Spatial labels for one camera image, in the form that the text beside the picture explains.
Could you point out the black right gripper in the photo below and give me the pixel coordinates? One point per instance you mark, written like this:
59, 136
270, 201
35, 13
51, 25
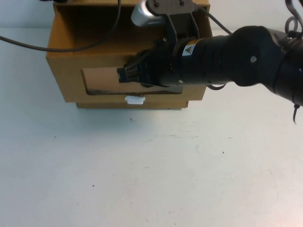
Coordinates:
158, 66

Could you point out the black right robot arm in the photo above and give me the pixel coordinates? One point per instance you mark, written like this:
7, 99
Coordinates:
236, 54

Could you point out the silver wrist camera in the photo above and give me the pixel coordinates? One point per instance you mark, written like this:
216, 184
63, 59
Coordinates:
139, 14

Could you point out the dark wrist camera bracket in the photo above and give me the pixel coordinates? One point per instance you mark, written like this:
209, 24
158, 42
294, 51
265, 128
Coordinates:
175, 6

